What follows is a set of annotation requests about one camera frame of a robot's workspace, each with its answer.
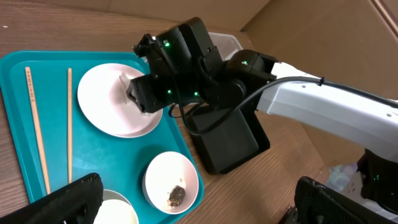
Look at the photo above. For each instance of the wooden chopstick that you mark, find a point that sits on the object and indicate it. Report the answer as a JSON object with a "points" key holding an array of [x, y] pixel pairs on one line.
{"points": [[38, 133], [69, 125]]}

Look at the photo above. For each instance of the white napkin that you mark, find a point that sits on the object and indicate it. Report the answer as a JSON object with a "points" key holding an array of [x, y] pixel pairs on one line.
{"points": [[126, 88]]}

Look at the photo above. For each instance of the white bowl with rice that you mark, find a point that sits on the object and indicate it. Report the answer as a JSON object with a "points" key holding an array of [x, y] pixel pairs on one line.
{"points": [[163, 173]]}

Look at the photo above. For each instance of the clear plastic bin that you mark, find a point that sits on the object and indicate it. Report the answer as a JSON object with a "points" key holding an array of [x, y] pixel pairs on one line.
{"points": [[227, 44]]}

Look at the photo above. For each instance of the dark brown food lump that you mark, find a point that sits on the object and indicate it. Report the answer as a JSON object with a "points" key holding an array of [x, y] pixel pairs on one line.
{"points": [[176, 196]]}

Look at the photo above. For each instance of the black flat tray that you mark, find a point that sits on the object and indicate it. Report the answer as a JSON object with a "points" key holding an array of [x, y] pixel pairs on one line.
{"points": [[234, 142]]}

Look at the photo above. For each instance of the small white empty bowl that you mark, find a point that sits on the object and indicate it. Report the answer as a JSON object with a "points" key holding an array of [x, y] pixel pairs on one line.
{"points": [[115, 209]]}

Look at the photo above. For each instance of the white round plate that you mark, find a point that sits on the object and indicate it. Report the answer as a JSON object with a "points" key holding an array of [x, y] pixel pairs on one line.
{"points": [[102, 102]]}

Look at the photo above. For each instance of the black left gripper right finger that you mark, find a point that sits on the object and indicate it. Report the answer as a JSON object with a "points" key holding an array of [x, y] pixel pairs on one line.
{"points": [[317, 204]]}

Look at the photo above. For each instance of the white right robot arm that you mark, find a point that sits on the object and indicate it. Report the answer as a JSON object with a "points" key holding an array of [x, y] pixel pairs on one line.
{"points": [[250, 78]]}

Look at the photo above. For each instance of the left wooden chopstick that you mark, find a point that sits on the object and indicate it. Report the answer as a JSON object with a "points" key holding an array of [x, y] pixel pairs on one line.
{"points": [[38, 133]]}

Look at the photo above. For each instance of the right wooden chopstick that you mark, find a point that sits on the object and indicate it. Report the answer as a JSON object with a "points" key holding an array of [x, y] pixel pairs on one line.
{"points": [[69, 125]]}

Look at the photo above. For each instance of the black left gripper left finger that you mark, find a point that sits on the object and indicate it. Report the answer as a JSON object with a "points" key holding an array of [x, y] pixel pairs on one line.
{"points": [[77, 202]]}

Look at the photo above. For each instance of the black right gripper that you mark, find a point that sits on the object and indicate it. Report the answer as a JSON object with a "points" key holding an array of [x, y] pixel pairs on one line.
{"points": [[184, 64]]}

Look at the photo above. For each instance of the teal plastic tray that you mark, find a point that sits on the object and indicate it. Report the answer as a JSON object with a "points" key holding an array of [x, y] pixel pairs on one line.
{"points": [[120, 162]]}

